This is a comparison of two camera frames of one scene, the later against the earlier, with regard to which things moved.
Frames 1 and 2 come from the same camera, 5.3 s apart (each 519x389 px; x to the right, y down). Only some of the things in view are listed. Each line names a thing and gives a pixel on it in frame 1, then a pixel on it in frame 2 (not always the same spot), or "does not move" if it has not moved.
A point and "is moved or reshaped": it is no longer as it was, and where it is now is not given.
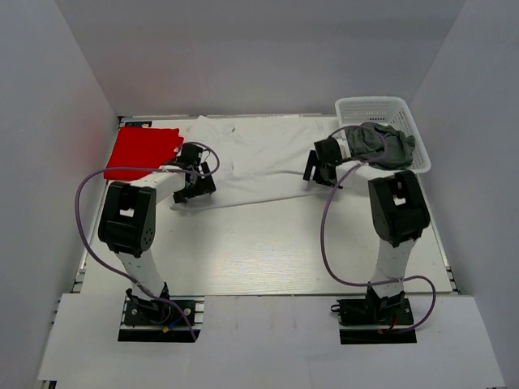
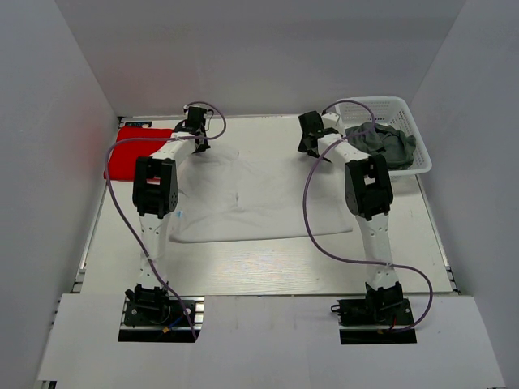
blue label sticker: [139, 123] does not move
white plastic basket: [354, 111] does not move
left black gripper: [205, 186] → [203, 147]
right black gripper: [314, 163] → [304, 148]
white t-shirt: [244, 155] is moved or reshaped
